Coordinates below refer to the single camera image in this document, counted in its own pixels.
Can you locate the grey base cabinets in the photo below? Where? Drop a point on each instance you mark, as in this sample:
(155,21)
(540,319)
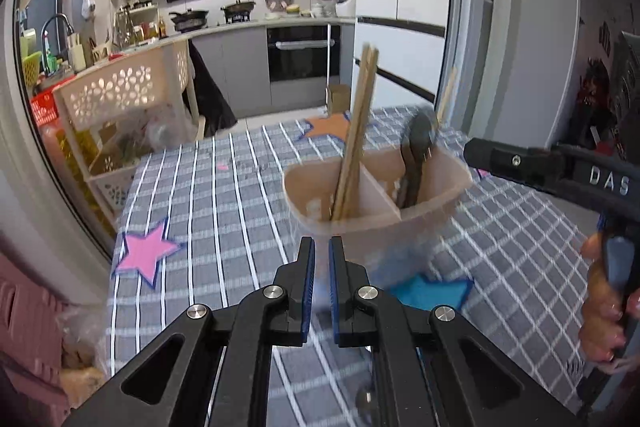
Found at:
(235,67)

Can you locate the black lidded pot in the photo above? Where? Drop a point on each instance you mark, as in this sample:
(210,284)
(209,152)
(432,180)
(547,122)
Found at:
(239,8)

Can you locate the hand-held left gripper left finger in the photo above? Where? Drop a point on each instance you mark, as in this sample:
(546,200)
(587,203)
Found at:
(306,297)

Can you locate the grey checked star tablecloth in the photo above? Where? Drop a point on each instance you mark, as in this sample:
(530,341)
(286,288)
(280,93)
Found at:
(225,207)

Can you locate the white countertop container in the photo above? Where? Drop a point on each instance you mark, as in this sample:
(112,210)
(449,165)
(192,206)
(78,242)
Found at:
(76,54)

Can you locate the white hanging plastic bag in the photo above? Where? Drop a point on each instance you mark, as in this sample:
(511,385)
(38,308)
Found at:
(88,4)

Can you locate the cardboard box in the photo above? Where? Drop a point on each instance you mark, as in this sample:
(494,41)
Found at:
(339,99)

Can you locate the yellow cooking oil bottle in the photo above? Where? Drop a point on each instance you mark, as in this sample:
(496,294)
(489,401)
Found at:
(75,157)

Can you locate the person's right hand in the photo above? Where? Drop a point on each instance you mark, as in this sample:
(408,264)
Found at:
(597,307)

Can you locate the red and black leaning clutter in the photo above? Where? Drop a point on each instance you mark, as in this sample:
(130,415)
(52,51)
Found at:
(595,97)

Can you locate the red plastic basket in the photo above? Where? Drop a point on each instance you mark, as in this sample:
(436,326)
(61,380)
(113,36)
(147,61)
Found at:
(47,107)

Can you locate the black wok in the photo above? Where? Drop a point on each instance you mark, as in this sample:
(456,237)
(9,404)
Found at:
(190,18)

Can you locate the beige flower-cutout storage cart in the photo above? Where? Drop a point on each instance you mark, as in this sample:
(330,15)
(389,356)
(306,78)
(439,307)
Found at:
(115,92)

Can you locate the black built-in oven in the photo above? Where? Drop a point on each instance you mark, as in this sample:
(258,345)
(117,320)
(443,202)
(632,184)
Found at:
(300,62)

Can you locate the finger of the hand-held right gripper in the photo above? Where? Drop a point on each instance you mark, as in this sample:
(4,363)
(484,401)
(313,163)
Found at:
(510,162)

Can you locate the white rice cooker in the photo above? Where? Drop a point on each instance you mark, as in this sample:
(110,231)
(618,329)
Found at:
(346,7)

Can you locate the clear plastic bag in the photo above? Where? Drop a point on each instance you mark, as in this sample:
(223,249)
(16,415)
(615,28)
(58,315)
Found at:
(82,357)

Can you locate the black kitchen faucet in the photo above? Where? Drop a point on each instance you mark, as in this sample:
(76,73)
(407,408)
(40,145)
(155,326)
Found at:
(56,19)

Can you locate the stack of pink plastic stools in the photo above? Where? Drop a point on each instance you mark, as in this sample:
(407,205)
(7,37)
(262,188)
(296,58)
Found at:
(25,332)

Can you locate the green plastic basket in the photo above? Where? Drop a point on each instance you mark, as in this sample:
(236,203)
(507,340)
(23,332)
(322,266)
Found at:
(31,68)

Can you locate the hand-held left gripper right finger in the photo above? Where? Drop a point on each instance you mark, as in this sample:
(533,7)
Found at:
(337,297)

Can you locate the beige plastic utensil holder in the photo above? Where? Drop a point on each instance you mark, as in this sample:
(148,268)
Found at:
(360,237)

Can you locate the white spice rack with bottles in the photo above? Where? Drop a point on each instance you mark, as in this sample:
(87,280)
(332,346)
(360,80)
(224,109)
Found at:
(140,27)

